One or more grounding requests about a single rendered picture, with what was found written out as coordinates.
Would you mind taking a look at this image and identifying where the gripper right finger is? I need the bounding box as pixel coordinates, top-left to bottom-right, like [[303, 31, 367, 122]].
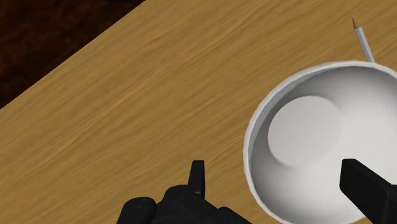
[[338, 158, 397, 224]]

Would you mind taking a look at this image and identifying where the white pencil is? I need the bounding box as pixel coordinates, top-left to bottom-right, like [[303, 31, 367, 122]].
[[351, 15, 376, 64]]

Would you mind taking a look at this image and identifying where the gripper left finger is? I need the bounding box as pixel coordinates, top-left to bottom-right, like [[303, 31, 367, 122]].
[[116, 160, 252, 224]]

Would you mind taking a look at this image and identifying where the white bowl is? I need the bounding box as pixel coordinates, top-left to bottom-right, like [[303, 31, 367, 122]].
[[242, 60, 397, 224]]

